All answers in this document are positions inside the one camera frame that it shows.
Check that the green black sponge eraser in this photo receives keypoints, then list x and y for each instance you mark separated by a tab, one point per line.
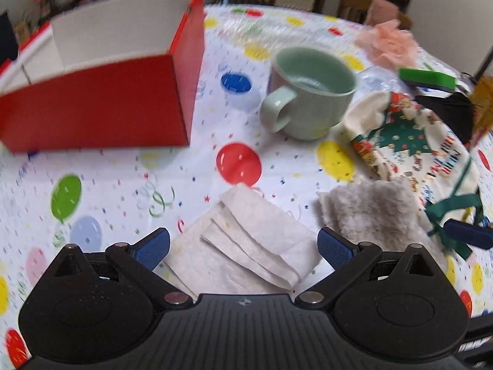
427	79

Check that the pale green ceramic mug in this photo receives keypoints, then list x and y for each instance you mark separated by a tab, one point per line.
308	92

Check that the white paper napkin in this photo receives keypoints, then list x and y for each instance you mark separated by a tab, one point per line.
243	245

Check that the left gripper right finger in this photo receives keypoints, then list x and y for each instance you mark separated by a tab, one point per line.
351	263

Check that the orange tea plastic bottle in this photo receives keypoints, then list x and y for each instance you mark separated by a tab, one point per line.
482	101

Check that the black face mask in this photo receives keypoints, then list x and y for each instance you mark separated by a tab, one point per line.
456	111

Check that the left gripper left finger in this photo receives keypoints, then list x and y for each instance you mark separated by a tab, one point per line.
137	264

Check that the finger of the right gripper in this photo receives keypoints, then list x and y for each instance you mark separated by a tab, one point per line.
475	235

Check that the red cardboard box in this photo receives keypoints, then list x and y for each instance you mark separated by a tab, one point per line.
111	74

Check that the wooden chair with pink cloth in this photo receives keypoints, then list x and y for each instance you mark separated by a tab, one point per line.
372	12

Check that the fluffy white towel cloth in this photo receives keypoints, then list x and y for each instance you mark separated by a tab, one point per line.
379	211

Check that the clear plastic zip bag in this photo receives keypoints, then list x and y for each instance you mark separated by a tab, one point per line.
374	79

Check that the christmas print fabric bag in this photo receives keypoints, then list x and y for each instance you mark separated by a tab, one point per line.
400	139

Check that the pink mesh bath puff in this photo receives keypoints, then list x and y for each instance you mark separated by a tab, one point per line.
388	46

